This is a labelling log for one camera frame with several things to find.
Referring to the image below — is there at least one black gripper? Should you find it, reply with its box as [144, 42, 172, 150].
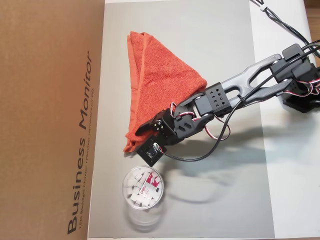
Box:
[134, 107, 181, 151]

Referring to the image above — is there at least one orange terry towel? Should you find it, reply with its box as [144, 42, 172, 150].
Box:
[122, 30, 208, 156]

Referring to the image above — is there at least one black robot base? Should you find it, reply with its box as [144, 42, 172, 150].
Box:
[282, 94, 320, 113]

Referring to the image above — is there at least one red white label card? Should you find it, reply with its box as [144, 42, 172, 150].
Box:
[138, 172, 163, 201]

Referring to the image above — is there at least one clear plastic jar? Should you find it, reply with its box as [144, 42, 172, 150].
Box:
[121, 165, 169, 232]

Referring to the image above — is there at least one grey table mat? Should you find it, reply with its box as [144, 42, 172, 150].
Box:
[87, 0, 277, 239]

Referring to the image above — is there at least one brown cardboard monitor box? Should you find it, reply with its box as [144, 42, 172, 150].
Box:
[0, 0, 105, 240]

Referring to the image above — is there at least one black square camera module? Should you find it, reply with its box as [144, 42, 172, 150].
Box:
[136, 139, 168, 167]

